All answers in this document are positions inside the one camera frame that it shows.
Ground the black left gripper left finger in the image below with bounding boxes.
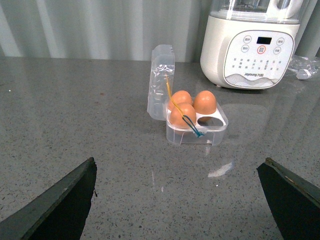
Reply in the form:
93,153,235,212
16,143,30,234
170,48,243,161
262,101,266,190
0,157,97,240

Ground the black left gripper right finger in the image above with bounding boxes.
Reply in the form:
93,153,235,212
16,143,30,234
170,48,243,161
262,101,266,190
257,157,320,240

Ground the clear plastic egg box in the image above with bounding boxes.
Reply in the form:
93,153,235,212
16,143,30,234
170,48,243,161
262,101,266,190
147,44,228,146

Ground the brown egg back right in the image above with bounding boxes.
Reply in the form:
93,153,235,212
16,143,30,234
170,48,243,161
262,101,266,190
193,90,217,115

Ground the brown egg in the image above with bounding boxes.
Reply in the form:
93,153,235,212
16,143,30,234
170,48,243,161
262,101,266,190
169,102,197,129
167,90,193,111
193,90,217,115

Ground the brown egg front left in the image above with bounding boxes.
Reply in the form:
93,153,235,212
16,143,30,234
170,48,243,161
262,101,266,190
169,102,197,129

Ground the brown egg back left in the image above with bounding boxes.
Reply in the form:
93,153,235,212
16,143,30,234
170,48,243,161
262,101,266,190
167,90,193,111

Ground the blue rubber band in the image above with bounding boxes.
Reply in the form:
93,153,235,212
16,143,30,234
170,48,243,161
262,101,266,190
182,114,204,138

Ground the clear plastic bag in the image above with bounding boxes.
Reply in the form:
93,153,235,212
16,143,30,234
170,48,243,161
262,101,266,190
284,55,320,81

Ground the white Joyoung blender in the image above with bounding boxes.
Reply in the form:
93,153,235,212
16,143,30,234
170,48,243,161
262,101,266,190
200,0,308,90

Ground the yellow rubber band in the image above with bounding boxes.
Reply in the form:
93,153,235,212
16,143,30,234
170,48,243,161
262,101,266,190
164,74,184,118

